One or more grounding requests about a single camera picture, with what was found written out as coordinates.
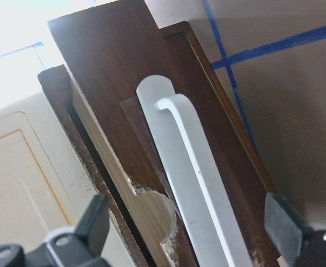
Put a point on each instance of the cream plastic storage box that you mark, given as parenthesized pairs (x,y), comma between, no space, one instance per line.
(44,192)

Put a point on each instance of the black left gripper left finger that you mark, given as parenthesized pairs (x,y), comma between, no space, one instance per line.
(94,225)

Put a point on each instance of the dark wooden drawer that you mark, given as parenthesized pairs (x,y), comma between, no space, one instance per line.
(108,50)

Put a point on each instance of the white drawer handle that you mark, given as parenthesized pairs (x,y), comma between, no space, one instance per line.
(192,174)

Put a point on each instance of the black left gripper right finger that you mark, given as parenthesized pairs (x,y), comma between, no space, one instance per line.
(285,227)

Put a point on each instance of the brown paper table mat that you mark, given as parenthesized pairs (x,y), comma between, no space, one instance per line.
(270,56)

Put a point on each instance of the dark wooden drawer cabinet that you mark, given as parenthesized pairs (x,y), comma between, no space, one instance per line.
(242,172)

